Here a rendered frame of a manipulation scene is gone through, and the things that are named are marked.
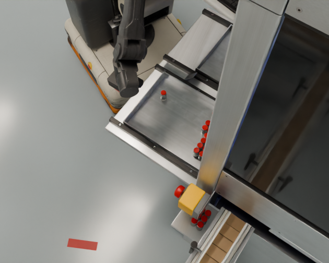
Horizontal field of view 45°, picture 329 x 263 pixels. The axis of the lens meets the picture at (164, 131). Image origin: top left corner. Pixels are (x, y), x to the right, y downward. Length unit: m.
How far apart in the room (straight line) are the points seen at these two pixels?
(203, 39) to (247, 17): 1.11
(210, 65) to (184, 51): 0.12
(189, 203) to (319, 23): 0.80
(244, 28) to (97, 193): 1.83
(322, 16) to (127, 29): 0.70
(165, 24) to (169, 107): 1.08
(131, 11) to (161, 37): 1.33
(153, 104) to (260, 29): 0.97
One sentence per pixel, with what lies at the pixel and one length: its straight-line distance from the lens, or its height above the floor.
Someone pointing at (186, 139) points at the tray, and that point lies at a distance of 1.45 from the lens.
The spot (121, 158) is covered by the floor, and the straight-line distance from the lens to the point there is 2.38.
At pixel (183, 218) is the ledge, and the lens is 1.36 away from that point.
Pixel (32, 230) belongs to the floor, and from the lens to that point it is 2.36.
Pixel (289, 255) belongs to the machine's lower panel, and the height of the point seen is 0.88.
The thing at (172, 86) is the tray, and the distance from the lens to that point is 1.55.
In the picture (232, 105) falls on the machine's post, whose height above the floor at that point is 1.53.
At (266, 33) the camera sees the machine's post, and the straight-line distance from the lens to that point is 0.59.
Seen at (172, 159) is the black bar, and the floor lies 0.90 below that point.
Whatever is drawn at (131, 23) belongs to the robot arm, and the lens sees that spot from 1.14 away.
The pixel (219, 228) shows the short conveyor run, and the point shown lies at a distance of 1.27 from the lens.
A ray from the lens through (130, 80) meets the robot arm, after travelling 1.15.
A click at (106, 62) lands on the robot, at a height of 0.28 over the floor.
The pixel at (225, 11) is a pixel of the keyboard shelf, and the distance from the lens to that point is 1.90.
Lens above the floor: 2.21
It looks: 65 degrees down
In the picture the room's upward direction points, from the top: straight up
